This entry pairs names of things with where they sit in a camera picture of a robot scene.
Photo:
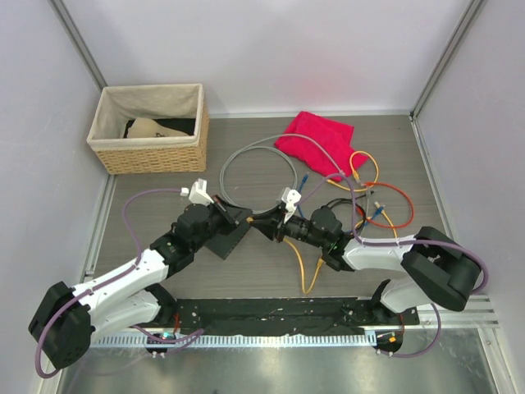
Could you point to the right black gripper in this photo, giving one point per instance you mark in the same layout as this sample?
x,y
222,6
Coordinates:
x,y
273,223

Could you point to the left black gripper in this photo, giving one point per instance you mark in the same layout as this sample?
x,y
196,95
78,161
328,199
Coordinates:
x,y
219,208

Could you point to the black network switch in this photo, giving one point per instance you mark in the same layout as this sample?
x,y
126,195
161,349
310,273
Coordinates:
x,y
223,244

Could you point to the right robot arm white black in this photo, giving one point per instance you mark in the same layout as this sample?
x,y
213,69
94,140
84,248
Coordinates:
x,y
436,269

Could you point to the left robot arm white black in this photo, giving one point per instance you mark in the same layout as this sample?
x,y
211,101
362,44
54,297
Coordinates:
x,y
70,318

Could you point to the wicker basket with liner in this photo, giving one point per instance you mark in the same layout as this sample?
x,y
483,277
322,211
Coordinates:
x,y
119,104

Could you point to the beige cloth in basket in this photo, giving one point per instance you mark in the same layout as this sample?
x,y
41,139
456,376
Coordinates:
x,y
155,128

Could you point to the pink folded cloth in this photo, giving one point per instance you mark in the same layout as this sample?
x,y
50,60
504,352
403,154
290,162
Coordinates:
x,y
322,144

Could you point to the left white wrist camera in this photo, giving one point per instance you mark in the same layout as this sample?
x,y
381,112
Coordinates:
x,y
197,193

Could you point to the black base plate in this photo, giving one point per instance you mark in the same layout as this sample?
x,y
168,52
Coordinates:
x,y
276,317

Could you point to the white slotted cable duct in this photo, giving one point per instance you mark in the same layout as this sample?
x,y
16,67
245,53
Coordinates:
x,y
136,339

